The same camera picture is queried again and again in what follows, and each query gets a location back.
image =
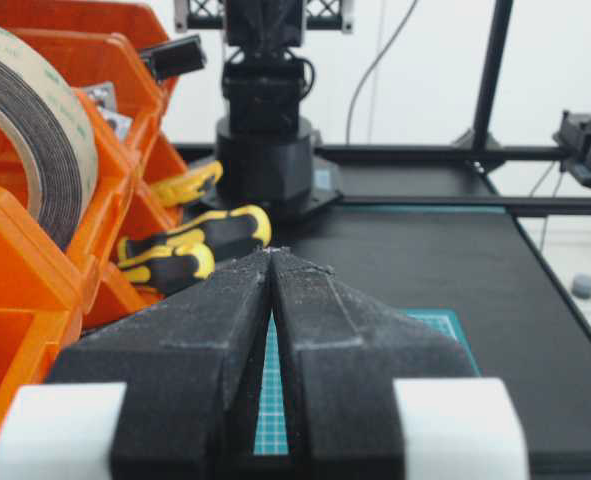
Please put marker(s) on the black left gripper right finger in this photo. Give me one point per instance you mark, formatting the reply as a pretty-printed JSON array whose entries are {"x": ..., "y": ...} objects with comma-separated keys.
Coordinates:
[{"x": 340, "y": 352}]

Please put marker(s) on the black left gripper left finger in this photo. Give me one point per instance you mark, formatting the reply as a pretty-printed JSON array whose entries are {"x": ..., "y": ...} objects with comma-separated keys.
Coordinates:
[{"x": 192, "y": 367}]

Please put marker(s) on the yellow black handled screwdriver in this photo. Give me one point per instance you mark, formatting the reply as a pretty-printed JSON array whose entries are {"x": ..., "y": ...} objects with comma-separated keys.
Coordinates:
[{"x": 230, "y": 234}]

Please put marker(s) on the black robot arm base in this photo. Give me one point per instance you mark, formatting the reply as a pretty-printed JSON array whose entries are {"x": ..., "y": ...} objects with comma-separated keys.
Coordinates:
[{"x": 263, "y": 143}]

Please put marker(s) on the orange plastic bin rack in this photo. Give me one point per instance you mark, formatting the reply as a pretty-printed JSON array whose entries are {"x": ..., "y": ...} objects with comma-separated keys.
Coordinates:
[{"x": 48, "y": 295}]

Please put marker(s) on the teal cutting mat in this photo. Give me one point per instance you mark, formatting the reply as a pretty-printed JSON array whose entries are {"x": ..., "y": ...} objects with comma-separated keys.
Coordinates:
[{"x": 271, "y": 435}]

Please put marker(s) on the small grey cap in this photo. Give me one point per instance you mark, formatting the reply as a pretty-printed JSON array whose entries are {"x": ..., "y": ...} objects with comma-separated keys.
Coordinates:
[{"x": 581, "y": 286}]

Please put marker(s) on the silver aluminium extrusion piece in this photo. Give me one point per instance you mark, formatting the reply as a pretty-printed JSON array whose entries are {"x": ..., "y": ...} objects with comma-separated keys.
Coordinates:
[{"x": 103, "y": 95}]

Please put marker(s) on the black box in bin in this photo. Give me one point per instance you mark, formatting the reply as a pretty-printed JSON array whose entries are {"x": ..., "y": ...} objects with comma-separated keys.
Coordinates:
[{"x": 174, "y": 57}]

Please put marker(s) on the roll of double-sided tape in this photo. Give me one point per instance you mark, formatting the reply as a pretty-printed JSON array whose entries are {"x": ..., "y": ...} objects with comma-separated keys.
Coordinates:
[{"x": 49, "y": 129}]

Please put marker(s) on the yellow black screwdriver handle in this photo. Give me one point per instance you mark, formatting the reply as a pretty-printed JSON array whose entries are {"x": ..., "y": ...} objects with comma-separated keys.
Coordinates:
[{"x": 167, "y": 270}]

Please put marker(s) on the yellow black tool handle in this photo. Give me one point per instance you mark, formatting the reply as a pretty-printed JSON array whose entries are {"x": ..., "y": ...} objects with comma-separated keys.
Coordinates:
[{"x": 190, "y": 186}]

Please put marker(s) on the black aluminium frame post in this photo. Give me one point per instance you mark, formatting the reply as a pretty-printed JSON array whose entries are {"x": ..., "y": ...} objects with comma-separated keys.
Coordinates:
[{"x": 476, "y": 137}]

